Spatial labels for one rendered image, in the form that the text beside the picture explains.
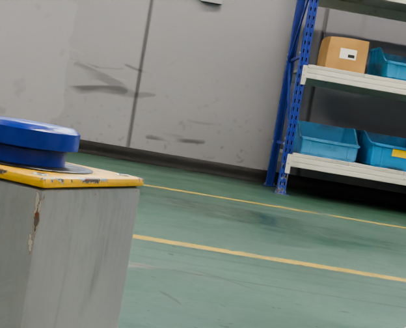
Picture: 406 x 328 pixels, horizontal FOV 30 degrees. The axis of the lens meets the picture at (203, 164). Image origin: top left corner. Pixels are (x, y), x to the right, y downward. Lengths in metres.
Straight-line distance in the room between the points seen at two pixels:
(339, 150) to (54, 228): 4.49
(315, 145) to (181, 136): 1.07
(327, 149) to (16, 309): 4.48
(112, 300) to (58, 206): 0.06
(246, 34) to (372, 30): 0.87
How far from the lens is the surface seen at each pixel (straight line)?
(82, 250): 0.28
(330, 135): 5.20
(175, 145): 5.33
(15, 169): 0.27
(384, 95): 5.34
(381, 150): 4.76
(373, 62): 5.13
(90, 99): 5.36
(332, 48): 4.75
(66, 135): 0.29
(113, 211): 0.29
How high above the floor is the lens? 0.34
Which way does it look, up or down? 3 degrees down
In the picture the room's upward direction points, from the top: 10 degrees clockwise
